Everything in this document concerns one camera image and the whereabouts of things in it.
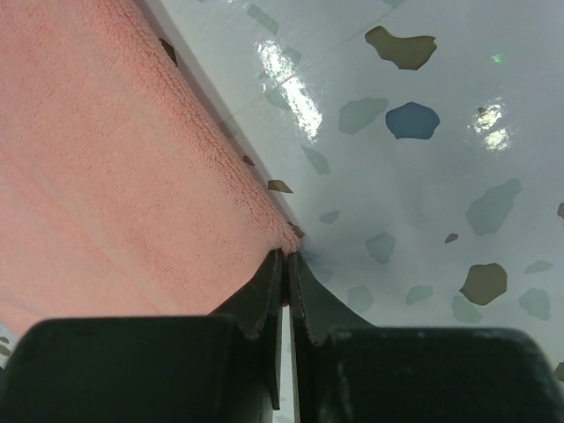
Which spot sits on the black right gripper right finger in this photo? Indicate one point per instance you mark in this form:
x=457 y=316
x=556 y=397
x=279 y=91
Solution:
x=345 y=369

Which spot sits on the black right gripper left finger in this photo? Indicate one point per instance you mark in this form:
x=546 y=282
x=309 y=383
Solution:
x=221 y=367

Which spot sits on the peach pink towel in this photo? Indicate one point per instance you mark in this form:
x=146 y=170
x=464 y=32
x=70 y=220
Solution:
x=119 y=193

